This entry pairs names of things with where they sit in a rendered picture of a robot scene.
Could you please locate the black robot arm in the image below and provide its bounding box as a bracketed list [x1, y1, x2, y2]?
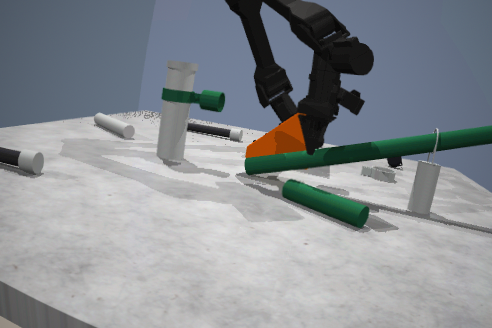
[225, 0, 374, 125]

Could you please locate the dark green cup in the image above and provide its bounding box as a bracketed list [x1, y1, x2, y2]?
[162, 88, 225, 112]

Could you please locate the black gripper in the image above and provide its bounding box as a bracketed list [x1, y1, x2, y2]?
[296, 69, 341, 155]

